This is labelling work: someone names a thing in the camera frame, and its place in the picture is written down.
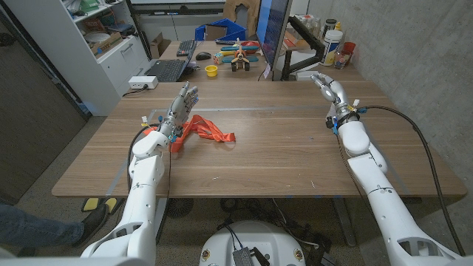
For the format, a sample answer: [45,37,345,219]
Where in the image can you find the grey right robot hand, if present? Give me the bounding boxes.
[310,72,359,123]

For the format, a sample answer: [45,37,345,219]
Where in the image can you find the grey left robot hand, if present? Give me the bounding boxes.
[158,82,200,139]

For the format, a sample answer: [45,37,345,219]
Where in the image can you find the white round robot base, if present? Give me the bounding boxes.
[199,220,307,266]

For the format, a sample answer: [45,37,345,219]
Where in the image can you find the red orange ribbon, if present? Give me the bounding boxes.
[143,114,237,154]

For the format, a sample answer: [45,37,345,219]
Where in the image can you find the clear glass jar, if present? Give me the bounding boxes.
[334,50,352,70]

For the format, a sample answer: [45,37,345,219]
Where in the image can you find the small white box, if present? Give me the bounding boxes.
[295,70,320,82]

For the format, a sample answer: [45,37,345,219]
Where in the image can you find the black laptop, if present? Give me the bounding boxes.
[146,40,199,83]

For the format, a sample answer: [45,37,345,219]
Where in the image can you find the white power strip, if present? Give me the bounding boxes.
[128,75,159,90]

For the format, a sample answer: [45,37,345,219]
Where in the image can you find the white wipes canister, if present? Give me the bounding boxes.
[320,29,344,67]

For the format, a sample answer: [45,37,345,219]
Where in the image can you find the black keyboard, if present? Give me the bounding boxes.
[176,39,198,58]

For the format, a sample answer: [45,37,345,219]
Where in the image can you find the small cardboard box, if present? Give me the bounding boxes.
[149,32,171,59]

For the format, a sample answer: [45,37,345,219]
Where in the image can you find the dark lid bottle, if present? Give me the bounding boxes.
[323,18,338,38]

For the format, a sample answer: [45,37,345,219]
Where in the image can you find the wooden toy airplane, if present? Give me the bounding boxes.
[220,38,262,72]

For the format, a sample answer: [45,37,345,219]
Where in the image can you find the flat computer monitor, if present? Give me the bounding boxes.
[256,0,293,81]

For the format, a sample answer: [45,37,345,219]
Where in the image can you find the black floor fan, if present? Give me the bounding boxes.
[165,198,194,219]

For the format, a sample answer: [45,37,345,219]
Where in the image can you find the blue plastic bin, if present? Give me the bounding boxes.
[194,18,248,42]

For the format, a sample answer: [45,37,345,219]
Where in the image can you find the brown cardboard sheet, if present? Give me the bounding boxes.
[223,0,262,29]

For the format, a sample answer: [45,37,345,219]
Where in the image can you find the white shelf cabinet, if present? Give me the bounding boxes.
[3,0,152,117]

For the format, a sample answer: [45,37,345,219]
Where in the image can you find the yellow floor pad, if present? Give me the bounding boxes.
[81,197,125,215]

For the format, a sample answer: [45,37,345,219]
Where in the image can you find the black shoe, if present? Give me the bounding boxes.
[72,202,110,248]

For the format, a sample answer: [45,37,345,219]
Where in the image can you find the blue jeans leg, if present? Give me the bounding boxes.
[0,202,85,249]

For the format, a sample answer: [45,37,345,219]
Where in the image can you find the white robot torso edge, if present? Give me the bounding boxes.
[0,246,149,266]

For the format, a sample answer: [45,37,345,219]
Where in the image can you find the black power strip cable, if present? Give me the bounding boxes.
[121,85,149,98]

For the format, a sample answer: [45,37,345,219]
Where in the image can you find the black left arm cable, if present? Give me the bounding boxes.
[126,123,160,194]

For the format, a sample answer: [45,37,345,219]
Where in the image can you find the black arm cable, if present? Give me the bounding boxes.
[126,123,160,194]
[360,105,466,257]

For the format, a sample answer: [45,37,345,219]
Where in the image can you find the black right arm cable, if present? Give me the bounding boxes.
[360,105,466,257]

